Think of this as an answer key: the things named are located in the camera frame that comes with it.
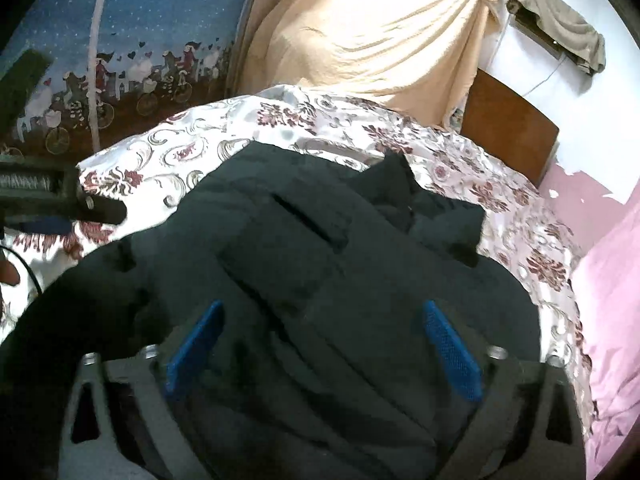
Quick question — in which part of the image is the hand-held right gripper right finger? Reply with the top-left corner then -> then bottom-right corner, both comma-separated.
422,299 -> 587,480

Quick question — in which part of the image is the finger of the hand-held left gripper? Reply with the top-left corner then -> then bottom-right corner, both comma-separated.
75,194 -> 127,226
12,215 -> 75,237

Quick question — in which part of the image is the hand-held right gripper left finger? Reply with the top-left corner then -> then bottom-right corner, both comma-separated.
60,300 -> 226,480

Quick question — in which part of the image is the dark green jacket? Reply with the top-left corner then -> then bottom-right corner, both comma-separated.
0,140 -> 543,480

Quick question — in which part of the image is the person's left hand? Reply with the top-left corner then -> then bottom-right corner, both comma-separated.
0,252 -> 22,288

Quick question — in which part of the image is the white pole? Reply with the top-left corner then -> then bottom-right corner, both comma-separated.
86,0 -> 123,153

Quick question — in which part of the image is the pink bed sheet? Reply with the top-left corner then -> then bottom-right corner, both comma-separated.
570,205 -> 640,480

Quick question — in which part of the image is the blue patterned carpet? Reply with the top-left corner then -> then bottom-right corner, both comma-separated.
0,0 -> 263,158

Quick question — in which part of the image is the floral satin bedspread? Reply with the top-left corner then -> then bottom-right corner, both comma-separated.
0,84 -> 598,441

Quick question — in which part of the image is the wooden headboard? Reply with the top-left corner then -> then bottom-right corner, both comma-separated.
460,67 -> 561,188

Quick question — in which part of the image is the beige draped cloth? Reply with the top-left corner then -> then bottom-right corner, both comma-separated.
239,0 -> 501,128

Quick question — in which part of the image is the khaki hanging cloth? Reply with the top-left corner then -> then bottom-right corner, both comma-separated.
506,0 -> 607,77

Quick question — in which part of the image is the black cable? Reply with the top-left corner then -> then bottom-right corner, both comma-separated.
0,242 -> 47,303

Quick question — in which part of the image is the dark wall rack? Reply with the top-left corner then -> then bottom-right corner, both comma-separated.
510,7 -> 568,59

